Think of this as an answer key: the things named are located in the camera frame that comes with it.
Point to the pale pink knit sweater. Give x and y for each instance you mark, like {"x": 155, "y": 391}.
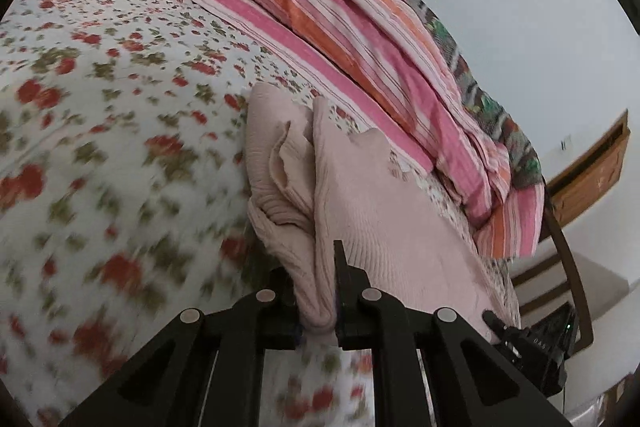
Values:
{"x": 312, "y": 185}

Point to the floral white bed sheet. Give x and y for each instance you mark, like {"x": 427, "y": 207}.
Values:
{"x": 123, "y": 184}

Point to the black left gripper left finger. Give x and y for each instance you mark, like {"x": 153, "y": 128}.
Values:
{"x": 201, "y": 369}

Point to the pink orange striped quilt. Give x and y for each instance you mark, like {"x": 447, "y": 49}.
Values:
{"x": 383, "y": 47}

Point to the multicolour patterned blanket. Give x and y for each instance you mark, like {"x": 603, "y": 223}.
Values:
{"x": 490, "y": 115}

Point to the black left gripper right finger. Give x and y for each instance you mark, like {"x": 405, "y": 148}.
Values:
{"x": 431, "y": 369}

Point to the brown wooden door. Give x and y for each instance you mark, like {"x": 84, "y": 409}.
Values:
{"x": 589, "y": 177}

